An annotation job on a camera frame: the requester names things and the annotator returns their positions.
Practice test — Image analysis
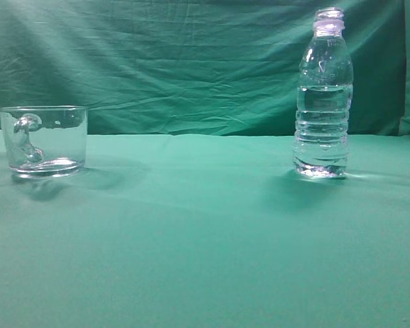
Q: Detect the clear plastic water bottle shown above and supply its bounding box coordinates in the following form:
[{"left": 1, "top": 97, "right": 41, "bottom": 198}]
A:
[{"left": 293, "top": 8, "right": 353, "bottom": 178}]

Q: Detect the green table cloth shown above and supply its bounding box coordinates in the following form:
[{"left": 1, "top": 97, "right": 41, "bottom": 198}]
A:
[{"left": 0, "top": 132, "right": 410, "bottom": 327}]

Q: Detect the green backdrop cloth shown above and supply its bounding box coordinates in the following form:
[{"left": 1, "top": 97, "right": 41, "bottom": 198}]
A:
[{"left": 0, "top": 1, "right": 410, "bottom": 136}]

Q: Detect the clear glass mug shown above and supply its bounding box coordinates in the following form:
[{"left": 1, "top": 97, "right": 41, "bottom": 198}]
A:
[{"left": 0, "top": 105, "right": 88, "bottom": 178}]

